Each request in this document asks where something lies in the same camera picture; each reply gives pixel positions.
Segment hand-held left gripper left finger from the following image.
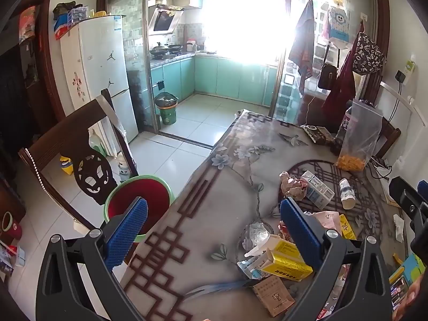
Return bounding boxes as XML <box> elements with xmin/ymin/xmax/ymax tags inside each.
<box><xmin>35</xmin><ymin>197</ymin><xmax>149</xmax><ymax>321</ymax></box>

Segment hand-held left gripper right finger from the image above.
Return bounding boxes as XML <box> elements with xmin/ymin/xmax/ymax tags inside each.
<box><xmin>280</xmin><ymin>197</ymin><xmax>393</xmax><ymax>321</ymax></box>

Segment pink plastic wrapper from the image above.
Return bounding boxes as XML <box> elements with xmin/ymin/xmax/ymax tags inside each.
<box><xmin>312</xmin><ymin>211</ymin><xmax>343</xmax><ymax>239</ymax></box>

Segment red bin with green rim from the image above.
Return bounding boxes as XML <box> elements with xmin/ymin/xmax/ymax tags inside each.
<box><xmin>104</xmin><ymin>174</ymin><xmax>175</xmax><ymax>244</ymax></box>

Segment white blue milk carton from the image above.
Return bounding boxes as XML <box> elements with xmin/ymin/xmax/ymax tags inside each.
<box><xmin>300</xmin><ymin>170</ymin><xmax>335</xmax><ymax>210</ymax></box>

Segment green kitchen trash can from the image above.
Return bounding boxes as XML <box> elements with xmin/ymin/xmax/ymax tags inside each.
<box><xmin>154</xmin><ymin>92</ymin><xmax>179</xmax><ymax>126</ymax></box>

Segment person's right hand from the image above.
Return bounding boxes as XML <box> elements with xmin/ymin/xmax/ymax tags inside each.
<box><xmin>393</xmin><ymin>280</ymin><xmax>428</xmax><ymax>321</ymax></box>

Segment crumpled white tissue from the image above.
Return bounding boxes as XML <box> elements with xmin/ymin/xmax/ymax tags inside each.
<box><xmin>392</xmin><ymin>214</ymin><xmax>407</xmax><ymax>243</ymax></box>

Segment yellow medicine box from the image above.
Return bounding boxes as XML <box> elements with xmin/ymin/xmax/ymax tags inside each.
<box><xmin>259</xmin><ymin>240</ymin><xmax>314</xmax><ymax>282</ymax></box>

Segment clear plastic wrapper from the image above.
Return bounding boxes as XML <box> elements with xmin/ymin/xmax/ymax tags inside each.
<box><xmin>238</xmin><ymin>222</ymin><xmax>274</xmax><ymax>252</ymax></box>

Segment crumpled pinkish paper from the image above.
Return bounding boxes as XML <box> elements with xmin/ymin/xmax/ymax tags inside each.
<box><xmin>279</xmin><ymin>171</ymin><xmax>308</xmax><ymax>202</ymax></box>

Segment small yellow carton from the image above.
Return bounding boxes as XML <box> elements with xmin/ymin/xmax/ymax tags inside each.
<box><xmin>339</xmin><ymin>214</ymin><xmax>357</xmax><ymax>240</ymax></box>

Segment small white bottle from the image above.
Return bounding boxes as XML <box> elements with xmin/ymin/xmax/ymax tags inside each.
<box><xmin>339</xmin><ymin>178</ymin><xmax>357</xmax><ymax>210</ymax></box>

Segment blue white tissue packet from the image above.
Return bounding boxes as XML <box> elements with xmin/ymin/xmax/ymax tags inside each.
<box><xmin>237</xmin><ymin>257</ymin><xmax>269</xmax><ymax>280</ymax></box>

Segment white floor bottle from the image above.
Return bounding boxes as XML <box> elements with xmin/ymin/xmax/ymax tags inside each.
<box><xmin>117</xmin><ymin>153</ymin><xmax>130</xmax><ymax>175</ymax></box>

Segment clear bag of orange snacks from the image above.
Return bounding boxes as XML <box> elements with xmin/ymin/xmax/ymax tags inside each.
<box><xmin>335</xmin><ymin>98</ymin><xmax>384</xmax><ymax>173</ymax></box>

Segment brown paper packet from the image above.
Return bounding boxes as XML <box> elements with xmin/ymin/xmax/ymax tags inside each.
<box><xmin>252</xmin><ymin>276</ymin><xmax>297</xmax><ymax>318</ymax></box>

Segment plastic bottle with purple label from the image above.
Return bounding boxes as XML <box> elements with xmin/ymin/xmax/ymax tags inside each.
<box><xmin>334</xmin><ymin>107</ymin><xmax>354</xmax><ymax>155</ymax></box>

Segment yellow toy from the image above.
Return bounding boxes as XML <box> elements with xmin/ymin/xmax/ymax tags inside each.
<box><xmin>60</xmin><ymin>155</ymin><xmax>75</xmax><ymax>175</ymax></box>

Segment floral tablecloth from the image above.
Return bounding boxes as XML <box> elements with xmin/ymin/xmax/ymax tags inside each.
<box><xmin>122</xmin><ymin>109</ymin><xmax>415</xmax><ymax>321</ymax></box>

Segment dark snack packet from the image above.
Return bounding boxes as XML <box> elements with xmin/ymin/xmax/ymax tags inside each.
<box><xmin>300</xmin><ymin>124</ymin><xmax>335</xmax><ymax>145</ymax></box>

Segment carved wooden chair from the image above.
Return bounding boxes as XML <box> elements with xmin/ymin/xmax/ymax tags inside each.
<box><xmin>18</xmin><ymin>89</ymin><xmax>139</xmax><ymax>238</ymax></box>

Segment red cup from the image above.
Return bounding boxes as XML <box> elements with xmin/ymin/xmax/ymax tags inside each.
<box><xmin>1</xmin><ymin>211</ymin><xmax>24</xmax><ymax>239</ymax></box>

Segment dark red hanging garment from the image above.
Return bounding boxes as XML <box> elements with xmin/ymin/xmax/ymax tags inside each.
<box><xmin>321</xmin><ymin>32</ymin><xmax>357</xmax><ymax>113</ymax></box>

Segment black hanging bag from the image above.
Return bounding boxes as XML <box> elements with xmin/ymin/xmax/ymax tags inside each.
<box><xmin>317</xmin><ymin>62</ymin><xmax>338</xmax><ymax>89</ymax></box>

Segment black white patterned bag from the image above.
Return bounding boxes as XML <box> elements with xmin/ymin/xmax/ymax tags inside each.
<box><xmin>354</xmin><ymin>32</ymin><xmax>387</xmax><ymax>75</ymax></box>

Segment white refrigerator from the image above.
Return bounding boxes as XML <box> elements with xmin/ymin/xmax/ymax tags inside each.
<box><xmin>59</xmin><ymin>15</ymin><xmax>140</xmax><ymax>144</ymax></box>

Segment teal kitchen cabinets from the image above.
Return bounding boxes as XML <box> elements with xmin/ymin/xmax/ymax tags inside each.
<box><xmin>150</xmin><ymin>55</ymin><xmax>279</xmax><ymax>107</ymax></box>

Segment striped hanging towel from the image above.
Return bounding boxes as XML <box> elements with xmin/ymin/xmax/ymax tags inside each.
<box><xmin>288</xmin><ymin>0</ymin><xmax>316</xmax><ymax>95</ymax></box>

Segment cartoon face hanging organizer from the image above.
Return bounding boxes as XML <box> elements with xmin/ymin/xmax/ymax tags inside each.
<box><xmin>327</xmin><ymin>0</ymin><xmax>350</xmax><ymax>41</ymax></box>

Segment black wok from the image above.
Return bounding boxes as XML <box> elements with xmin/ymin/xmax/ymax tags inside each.
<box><xmin>149</xmin><ymin>42</ymin><xmax>183</xmax><ymax>58</ymax></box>

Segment blue red box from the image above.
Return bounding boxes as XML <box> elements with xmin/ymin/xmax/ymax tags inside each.
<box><xmin>54</xmin><ymin>16</ymin><xmax>73</xmax><ymax>41</ymax></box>

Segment range hood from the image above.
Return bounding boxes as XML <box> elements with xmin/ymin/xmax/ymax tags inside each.
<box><xmin>148</xmin><ymin>4</ymin><xmax>185</xmax><ymax>36</ymax></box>

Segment clear plastic drawer box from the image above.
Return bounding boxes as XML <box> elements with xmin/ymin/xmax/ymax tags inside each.
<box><xmin>67</xmin><ymin>6</ymin><xmax>89</xmax><ymax>26</ymax></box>

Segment dark green bag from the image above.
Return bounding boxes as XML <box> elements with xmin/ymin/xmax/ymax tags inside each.
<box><xmin>53</xmin><ymin>2</ymin><xmax>83</xmax><ymax>20</ymax></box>

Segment wall socket with charger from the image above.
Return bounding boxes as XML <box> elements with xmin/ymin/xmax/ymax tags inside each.
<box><xmin>394</xmin><ymin>59</ymin><xmax>417</xmax><ymax>84</ymax></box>

